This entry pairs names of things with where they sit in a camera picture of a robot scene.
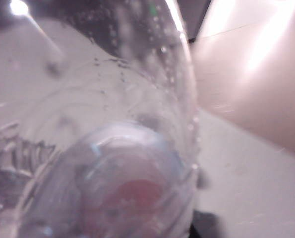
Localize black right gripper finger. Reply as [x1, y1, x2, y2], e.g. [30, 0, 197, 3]
[190, 209, 221, 238]

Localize clear red-label water bottle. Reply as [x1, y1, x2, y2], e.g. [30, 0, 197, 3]
[0, 0, 207, 238]

